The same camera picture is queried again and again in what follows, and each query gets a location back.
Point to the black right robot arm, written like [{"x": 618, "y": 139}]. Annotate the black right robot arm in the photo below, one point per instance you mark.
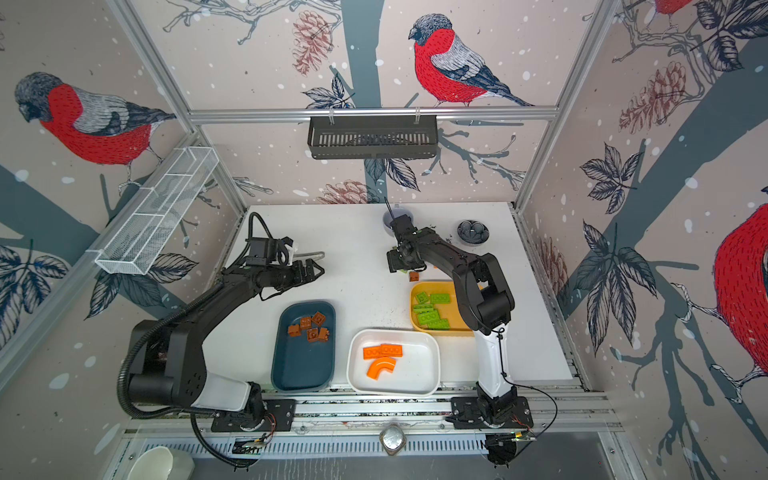
[{"x": 484, "y": 301}]

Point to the dark teal rectangular tray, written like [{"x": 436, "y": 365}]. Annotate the dark teal rectangular tray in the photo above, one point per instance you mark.
[{"x": 301, "y": 362}]

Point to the white rectangular tray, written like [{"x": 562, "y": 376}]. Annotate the white rectangular tray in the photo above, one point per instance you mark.
[{"x": 404, "y": 363}]

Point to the white wire mesh basket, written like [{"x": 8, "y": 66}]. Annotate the white wire mesh basket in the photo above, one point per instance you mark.
[{"x": 141, "y": 238}]

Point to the brown lego brick front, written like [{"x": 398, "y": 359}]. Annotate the brown lego brick front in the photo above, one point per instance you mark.
[{"x": 318, "y": 319}]

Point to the orange lego brick top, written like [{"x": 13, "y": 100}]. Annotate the orange lego brick top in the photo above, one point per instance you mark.
[{"x": 391, "y": 350}]

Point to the orange lego plate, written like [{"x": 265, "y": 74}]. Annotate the orange lego plate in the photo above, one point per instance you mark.
[{"x": 372, "y": 353}]

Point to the round silver knob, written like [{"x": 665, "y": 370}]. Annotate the round silver knob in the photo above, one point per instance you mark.
[{"x": 392, "y": 439}]

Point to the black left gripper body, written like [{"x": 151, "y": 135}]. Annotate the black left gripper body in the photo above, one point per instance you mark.
[{"x": 284, "y": 276}]

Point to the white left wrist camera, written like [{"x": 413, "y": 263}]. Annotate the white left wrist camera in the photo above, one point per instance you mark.
[{"x": 285, "y": 251}]

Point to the white bowl at bottom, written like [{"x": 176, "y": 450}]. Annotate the white bowl at bottom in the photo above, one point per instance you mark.
[{"x": 162, "y": 463}]

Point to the green long lego brick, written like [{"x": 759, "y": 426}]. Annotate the green long lego brick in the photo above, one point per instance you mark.
[{"x": 439, "y": 324}]

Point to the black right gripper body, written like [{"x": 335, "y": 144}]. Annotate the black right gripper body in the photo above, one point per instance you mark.
[{"x": 400, "y": 258}]

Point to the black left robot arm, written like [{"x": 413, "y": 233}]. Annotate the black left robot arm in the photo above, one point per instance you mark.
[{"x": 165, "y": 370}]

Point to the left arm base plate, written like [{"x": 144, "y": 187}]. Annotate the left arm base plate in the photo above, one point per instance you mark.
[{"x": 267, "y": 416}]

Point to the lavender plastic cup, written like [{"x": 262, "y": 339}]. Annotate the lavender plastic cup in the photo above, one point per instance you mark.
[{"x": 393, "y": 213}]

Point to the orange curved lego arch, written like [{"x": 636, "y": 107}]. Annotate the orange curved lego arch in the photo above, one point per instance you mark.
[{"x": 380, "y": 366}]

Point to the brown square lego brick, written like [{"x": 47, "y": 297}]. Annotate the brown square lego brick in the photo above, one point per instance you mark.
[{"x": 323, "y": 334}]

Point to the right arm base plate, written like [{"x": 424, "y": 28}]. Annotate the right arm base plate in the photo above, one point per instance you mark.
[{"x": 475, "y": 413}]

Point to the yellow rectangular tray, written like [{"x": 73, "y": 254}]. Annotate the yellow rectangular tray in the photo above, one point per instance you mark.
[{"x": 442, "y": 297}]

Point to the black hanging wire basket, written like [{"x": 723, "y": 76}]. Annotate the black hanging wire basket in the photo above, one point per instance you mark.
[{"x": 373, "y": 137}]

